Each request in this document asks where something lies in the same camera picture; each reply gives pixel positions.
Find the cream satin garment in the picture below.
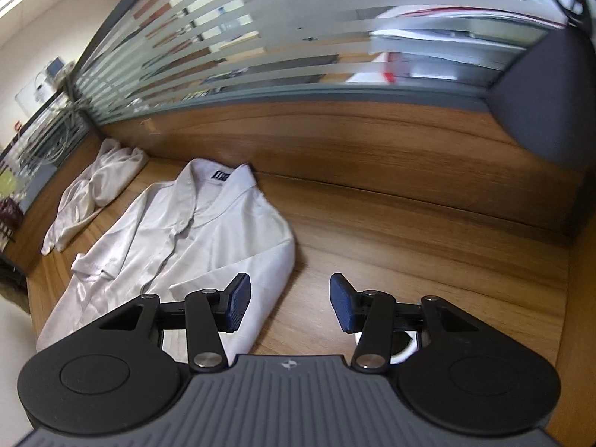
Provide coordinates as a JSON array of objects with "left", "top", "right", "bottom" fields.
[{"left": 41, "top": 139, "right": 150, "bottom": 257}]

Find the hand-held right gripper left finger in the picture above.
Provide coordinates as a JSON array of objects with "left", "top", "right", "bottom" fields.
[{"left": 98, "top": 272, "right": 252, "bottom": 373}]

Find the white short-sleeved shirt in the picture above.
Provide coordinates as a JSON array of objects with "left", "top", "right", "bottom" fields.
[{"left": 36, "top": 158, "right": 297, "bottom": 364}]

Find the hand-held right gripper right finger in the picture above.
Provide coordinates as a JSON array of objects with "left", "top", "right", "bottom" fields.
[{"left": 329, "top": 273, "right": 485, "bottom": 373}]

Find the dark grey hanging pouch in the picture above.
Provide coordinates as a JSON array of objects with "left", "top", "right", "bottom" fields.
[{"left": 484, "top": 25, "right": 596, "bottom": 168}]

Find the silver cable grommet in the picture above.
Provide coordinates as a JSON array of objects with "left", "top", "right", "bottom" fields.
[{"left": 351, "top": 330, "right": 422, "bottom": 366}]

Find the dark red chair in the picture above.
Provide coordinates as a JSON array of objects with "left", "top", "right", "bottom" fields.
[{"left": 0, "top": 196, "right": 24, "bottom": 247}]

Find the long striped frosted glass partition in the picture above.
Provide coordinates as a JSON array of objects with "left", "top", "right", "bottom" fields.
[{"left": 74, "top": 0, "right": 573, "bottom": 124}]

